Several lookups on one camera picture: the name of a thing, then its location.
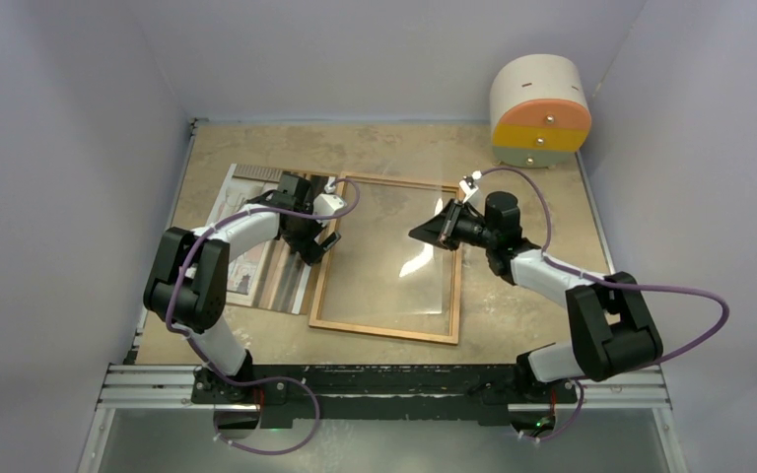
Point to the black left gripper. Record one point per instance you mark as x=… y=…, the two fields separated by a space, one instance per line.
x=309 y=249

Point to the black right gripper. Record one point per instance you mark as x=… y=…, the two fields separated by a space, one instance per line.
x=441 y=230

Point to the brown frame backing board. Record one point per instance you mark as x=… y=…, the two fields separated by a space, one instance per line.
x=269 y=276

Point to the clear acrylic sheet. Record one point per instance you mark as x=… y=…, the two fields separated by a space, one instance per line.
x=377 y=274

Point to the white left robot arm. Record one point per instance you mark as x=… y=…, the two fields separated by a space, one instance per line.
x=188 y=282

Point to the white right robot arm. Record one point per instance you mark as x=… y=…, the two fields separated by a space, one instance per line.
x=611 y=327

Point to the round pastel drawer cabinet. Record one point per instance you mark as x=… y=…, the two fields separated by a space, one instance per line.
x=539 y=116

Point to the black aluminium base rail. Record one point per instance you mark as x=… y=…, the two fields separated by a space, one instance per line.
x=488 y=395

